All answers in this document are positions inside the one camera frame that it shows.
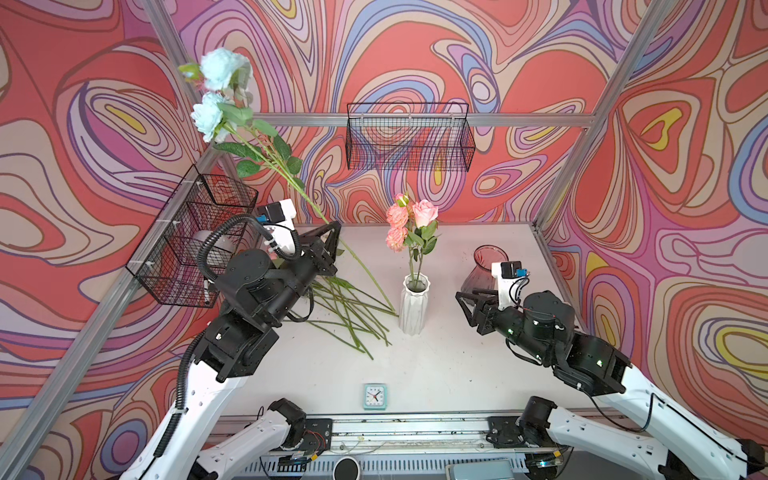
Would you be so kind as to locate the aluminium mounting rail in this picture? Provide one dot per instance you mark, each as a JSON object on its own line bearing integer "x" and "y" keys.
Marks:
{"x": 425, "y": 433}

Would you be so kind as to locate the black marker in basket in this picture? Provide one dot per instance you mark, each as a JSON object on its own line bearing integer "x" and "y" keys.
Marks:
{"x": 206, "y": 292}

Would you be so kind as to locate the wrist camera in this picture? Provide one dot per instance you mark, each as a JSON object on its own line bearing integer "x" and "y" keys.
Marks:
{"x": 511, "y": 278}
{"x": 278, "y": 220}

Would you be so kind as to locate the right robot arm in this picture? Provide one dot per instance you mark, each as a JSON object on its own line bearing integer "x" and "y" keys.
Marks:
{"x": 663, "y": 439}

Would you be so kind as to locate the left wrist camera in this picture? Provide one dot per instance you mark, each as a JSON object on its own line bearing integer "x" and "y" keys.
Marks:
{"x": 278, "y": 220}

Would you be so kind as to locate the pink glass vase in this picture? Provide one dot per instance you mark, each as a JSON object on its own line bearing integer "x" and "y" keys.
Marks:
{"x": 481, "y": 276}

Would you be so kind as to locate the black white round cup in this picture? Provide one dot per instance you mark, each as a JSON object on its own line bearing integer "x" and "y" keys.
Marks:
{"x": 347, "y": 468}

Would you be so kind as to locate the pile of artificial flowers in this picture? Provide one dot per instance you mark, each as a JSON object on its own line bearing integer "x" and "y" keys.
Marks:
{"x": 351, "y": 308}

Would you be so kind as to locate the pink carnation flower stem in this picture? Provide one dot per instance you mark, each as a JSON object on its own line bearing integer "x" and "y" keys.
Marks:
{"x": 399, "y": 235}

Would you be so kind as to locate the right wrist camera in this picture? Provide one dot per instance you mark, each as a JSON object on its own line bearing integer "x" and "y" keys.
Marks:
{"x": 511, "y": 278}

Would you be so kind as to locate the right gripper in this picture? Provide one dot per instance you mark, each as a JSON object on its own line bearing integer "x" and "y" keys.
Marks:
{"x": 478, "y": 313}

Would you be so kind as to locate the grey box at bottom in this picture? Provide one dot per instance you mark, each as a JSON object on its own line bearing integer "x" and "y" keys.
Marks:
{"x": 483, "y": 470}

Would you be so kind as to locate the pink rose stem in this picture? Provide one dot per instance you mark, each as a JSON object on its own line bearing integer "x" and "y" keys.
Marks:
{"x": 421, "y": 240}

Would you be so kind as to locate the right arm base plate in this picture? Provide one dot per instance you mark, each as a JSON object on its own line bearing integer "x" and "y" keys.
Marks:
{"x": 508, "y": 432}

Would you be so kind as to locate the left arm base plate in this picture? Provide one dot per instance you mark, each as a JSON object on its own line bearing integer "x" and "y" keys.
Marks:
{"x": 313, "y": 438}

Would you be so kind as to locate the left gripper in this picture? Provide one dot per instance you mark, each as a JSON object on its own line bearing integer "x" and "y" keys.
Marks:
{"x": 320, "y": 257}

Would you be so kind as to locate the black wire basket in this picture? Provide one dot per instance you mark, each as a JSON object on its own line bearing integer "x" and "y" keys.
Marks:
{"x": 167, "y": 267}
{"x": 409, "y": 136}

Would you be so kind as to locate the small teal clock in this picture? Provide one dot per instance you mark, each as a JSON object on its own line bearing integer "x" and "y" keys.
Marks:
{"x": 375, "y": 396}

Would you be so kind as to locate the black wire basket back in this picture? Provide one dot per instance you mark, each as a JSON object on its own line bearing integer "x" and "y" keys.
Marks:
{"x": 409, "y": 136}

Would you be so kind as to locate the white ribbed vase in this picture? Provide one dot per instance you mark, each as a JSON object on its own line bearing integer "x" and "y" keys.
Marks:
{"x": 414, "y": 303}

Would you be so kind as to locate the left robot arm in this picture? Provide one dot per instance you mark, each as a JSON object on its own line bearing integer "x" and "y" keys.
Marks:
{"x": 258, "y": 297}

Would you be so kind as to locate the pale blue flower stem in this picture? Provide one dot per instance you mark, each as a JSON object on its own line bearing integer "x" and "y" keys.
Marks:
{"x": 224, "y": 118}

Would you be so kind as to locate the black wire basket left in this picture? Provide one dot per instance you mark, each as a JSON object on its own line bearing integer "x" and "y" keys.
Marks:
{"x": 167, "y": 267}

